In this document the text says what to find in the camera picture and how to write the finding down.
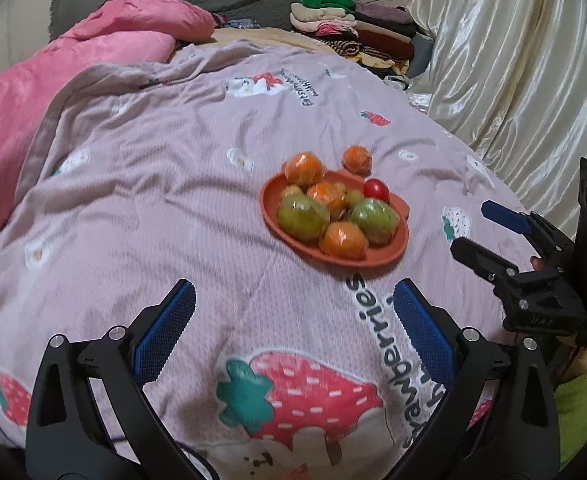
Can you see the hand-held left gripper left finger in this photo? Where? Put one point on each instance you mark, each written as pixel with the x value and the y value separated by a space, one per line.
pixel 166 330

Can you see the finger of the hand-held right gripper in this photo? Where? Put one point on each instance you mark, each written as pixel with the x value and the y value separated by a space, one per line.
pixel 506 216
pixel 481 257

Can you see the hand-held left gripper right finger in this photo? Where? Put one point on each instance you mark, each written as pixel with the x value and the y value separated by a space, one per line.
pixel 426 332

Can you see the plastic-wrapped green fruit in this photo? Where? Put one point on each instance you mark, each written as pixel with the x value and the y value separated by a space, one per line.
pixel 375 220
pixel 302 216

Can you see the plastic-wrapped orange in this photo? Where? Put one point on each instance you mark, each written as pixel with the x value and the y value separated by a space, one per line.
pixel 303 169
pixel 357 158
pixel 342 240
pixel 327 196

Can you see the small red tomato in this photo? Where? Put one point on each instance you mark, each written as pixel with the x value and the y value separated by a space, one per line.
pixel 376 190

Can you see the small brown round fruit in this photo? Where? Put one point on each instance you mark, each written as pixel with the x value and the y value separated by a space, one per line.
pixel 341 186
pixel 354 197
pixel 291 192

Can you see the orange plastic plate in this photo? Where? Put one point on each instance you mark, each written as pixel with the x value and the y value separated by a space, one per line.
pixel 272 200

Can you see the person's right forearm green sleeve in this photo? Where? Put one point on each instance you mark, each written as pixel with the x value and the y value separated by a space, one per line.
pixel 583 400

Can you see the person's right hand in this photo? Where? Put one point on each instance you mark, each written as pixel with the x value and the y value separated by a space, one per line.
pixel 538 263

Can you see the purple printed blanket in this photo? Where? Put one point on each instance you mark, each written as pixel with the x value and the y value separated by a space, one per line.
pixel 148 185

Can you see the cream satin curtain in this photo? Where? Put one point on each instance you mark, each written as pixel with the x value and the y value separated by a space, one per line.
pixel 523 60

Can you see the stack of folded clothes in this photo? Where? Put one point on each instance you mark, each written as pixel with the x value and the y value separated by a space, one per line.
pixel 363 30

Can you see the pink quilt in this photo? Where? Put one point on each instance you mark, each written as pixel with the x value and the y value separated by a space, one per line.
pixel 48 85

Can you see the striped dark cloth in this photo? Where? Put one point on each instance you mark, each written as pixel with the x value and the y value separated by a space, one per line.
pixel 219 19

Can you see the floral patterned cloth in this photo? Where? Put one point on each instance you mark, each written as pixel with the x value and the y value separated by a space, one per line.
pixel 243 23

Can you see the white wardrobe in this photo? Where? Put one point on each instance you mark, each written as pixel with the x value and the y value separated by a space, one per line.
pixel 3 25

